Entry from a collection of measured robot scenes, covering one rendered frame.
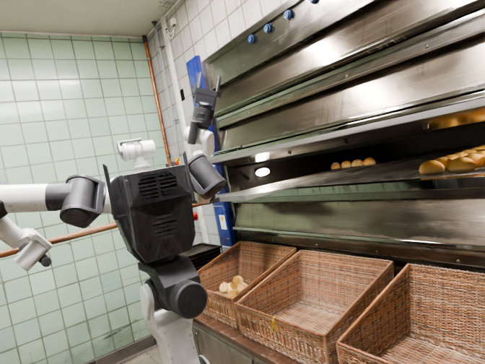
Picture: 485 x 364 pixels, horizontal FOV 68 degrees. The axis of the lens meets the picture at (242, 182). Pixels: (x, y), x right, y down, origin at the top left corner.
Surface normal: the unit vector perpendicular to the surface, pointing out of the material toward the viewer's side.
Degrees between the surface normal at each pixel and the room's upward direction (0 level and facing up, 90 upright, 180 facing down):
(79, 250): 90
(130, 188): 90
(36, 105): 90
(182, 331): 81
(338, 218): 70
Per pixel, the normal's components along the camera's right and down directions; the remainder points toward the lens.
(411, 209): -0.82, -0.16
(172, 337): 0.52, -0.22
